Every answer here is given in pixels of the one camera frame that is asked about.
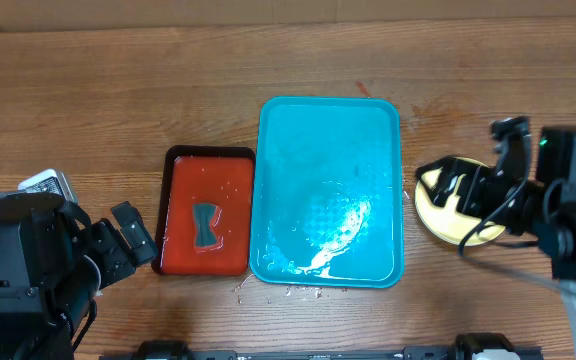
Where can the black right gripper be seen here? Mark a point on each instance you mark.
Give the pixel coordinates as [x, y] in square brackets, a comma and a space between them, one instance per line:
[475, 189]

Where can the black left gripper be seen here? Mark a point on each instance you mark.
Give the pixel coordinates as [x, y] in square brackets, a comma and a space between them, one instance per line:
[119, 261]

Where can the yellow plate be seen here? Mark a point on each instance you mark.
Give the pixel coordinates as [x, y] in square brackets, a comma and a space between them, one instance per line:
[445, 222]

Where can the green and orange sponge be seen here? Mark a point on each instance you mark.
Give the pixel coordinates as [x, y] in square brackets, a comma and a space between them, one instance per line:
[204, 215]

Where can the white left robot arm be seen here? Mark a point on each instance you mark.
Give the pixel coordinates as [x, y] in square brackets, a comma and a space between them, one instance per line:
[54, 261]

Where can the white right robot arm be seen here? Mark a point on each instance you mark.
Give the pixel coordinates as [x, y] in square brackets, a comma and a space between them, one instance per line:
[551, 163]

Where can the black tray with red water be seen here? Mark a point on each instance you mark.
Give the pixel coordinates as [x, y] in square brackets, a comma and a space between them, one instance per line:
[219, 175]

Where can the blue plastic tray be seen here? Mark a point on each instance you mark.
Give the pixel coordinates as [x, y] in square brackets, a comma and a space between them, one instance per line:
[327, 206]

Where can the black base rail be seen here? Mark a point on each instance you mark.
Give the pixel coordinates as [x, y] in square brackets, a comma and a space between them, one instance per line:
[470, 346]

